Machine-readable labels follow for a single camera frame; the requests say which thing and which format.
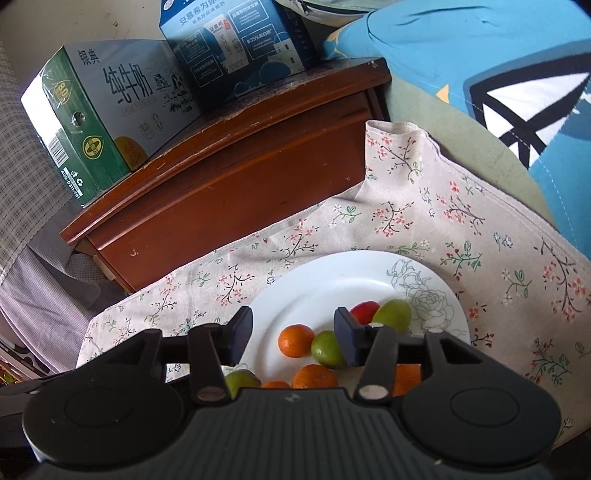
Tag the red cherry tomato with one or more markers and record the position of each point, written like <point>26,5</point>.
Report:
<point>364,312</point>

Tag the checkered purple cloth cover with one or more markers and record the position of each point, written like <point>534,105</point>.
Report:
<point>49,291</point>

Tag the green fruit bottom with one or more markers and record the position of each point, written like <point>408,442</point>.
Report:
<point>396,313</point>

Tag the green milk carton box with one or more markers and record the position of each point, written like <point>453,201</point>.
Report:
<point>102,109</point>

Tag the blue shark plush pillow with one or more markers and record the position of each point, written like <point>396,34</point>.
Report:
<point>520,69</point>

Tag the brown wooden cabinet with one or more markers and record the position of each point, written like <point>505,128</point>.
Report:
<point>267,156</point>

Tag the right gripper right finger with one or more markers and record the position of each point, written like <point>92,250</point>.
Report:
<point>375,349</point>

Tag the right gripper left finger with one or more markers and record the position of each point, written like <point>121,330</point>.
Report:
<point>211,346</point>

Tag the floral tablecloth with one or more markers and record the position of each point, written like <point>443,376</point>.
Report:
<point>466,247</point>

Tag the white plate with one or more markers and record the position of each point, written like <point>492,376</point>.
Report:
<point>310,294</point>

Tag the large orange tangerine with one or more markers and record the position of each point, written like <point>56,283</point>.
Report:
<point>276,384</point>

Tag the green sofa cushion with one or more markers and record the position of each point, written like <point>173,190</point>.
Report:
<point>466,142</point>

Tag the large spotted green fruit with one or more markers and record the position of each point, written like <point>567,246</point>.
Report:
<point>237,380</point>

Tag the small tangerine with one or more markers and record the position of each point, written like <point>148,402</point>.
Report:
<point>295,341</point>

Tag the blue milk carton box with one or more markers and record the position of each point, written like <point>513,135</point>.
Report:
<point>230,47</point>

